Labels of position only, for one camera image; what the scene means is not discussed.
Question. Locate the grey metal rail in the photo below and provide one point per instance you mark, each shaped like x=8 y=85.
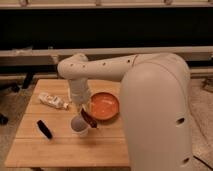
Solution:
x=195 y=53

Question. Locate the white plastic bottle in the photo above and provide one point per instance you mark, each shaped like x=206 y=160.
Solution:
x=52 y=101

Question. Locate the wooden table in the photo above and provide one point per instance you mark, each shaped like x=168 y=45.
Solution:
x=102 y=147

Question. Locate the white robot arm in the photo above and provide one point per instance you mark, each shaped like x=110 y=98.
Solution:
x=154 y=105

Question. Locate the dark red pepper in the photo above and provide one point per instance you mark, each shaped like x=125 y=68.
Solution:
x=88 y=119

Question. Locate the white ceramic cup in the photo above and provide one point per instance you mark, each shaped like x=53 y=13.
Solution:
x=79 y=126

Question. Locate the black oblong object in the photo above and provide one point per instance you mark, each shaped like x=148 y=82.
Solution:
x=44 y=129

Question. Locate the orange bowl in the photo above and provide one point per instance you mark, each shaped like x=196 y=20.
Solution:
x=104 y=106

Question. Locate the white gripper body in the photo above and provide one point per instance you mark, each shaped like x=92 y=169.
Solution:
x=79 y=92

